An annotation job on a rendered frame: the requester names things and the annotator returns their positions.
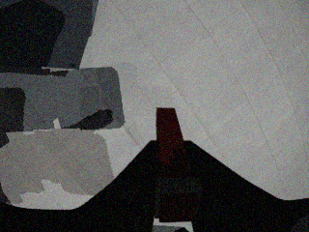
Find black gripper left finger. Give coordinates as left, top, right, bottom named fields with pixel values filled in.
left=0, top=139, right=159, bottom=232

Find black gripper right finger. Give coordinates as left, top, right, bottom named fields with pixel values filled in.
left=184, top=140, right=309, bottom=232

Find dark grey sloped panel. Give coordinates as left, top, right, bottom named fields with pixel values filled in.
left=0, top=0, right=98, bottom=70

